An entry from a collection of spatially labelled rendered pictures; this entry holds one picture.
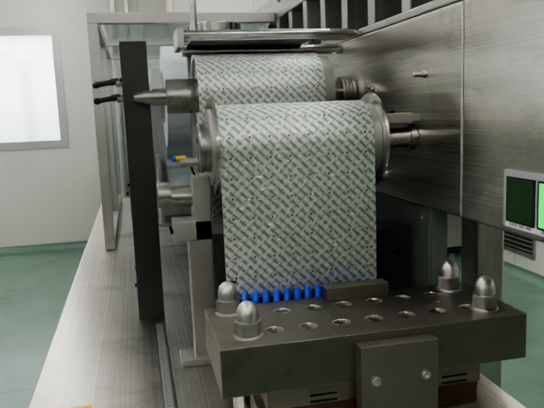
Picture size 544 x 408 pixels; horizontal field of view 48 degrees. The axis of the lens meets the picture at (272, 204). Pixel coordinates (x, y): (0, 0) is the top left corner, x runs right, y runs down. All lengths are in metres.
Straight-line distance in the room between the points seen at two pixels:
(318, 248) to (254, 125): 0.21
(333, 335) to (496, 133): 0.32
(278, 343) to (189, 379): 0.27
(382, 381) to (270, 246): 0.27
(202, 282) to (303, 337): 0.28
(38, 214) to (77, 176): 0.54
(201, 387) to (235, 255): 0.20
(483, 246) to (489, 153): 0.40
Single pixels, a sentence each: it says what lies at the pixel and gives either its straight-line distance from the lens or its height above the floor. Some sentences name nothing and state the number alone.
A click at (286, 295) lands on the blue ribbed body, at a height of 1.04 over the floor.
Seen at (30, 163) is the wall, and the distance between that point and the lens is 6.53.
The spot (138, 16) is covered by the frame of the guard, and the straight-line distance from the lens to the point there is 1.92.
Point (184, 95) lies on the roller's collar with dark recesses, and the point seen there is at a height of 1.33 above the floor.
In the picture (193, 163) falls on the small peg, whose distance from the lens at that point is 0.93.
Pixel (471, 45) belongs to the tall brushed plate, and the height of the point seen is 1.38.
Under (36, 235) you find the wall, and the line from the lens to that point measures 6.62.
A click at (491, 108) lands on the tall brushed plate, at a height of 1.29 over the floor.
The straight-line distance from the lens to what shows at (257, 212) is 0.90.
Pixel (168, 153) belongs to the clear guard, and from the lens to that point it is 1.91.
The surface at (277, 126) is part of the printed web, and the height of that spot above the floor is 1.28.
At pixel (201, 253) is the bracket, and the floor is 1.08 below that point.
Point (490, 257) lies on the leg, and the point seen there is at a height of 1.02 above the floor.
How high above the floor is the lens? 1.30
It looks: 9 degrees down
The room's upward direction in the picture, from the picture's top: 2 degrees counter-clockwise
